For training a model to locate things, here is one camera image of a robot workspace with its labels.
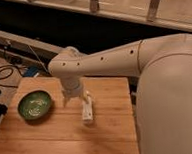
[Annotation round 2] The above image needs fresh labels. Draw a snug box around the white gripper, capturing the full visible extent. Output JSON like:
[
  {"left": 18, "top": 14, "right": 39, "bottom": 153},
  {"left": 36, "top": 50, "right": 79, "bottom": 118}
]
[{"left": 61, "top": 76, "right": 91, "bottom": 107}]

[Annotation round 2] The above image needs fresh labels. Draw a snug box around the clear plastic bottle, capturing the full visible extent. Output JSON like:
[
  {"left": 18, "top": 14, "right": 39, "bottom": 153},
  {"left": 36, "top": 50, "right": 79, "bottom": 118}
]
[{"left": 81, "top": 99, "right": 94, "bottom": 124}]

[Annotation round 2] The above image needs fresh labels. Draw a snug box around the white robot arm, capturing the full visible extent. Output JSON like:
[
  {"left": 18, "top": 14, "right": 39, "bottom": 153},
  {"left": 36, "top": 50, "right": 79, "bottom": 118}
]
[{"left": 48, "top": 33, "right": 192, "bottom": 154}]

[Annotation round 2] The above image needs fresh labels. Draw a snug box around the green ceramic bowl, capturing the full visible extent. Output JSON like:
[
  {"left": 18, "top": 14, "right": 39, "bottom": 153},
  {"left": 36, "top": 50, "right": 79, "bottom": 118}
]
[{"left": 18, "top": 90, "right": 52, "bottom": 121}]

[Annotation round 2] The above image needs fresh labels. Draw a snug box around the blue small box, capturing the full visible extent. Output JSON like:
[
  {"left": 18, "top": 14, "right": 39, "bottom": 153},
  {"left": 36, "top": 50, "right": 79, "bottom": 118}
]
[{"left": 23, "top": 66, "right": 39, "bottom": 77}]

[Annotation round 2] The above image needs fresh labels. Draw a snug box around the grey baseboard ledge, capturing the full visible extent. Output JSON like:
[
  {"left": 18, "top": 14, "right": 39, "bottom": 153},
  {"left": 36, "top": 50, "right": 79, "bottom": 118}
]
[{"left": 0, "top": 30, "right": 61, "bottom": 68}]

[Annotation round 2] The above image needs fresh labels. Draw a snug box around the black coiled cable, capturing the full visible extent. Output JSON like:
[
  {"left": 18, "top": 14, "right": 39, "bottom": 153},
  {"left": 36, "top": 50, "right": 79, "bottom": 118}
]
[{"left": 0, "top": 63, "right": 27, "bottom": 89}]

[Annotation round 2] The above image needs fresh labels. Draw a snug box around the thin white cable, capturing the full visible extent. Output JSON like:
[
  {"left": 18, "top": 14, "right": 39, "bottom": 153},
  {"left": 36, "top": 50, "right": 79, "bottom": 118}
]
[{"left": 27, "top": 42, "right": 51, "bottom": 77}]

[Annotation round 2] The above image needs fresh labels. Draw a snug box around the wooden window frame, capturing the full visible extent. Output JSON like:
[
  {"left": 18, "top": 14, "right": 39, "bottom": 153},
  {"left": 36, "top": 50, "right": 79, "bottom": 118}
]
[{"left": 7, "top": 0, "right": 192, "bottom": 32}]

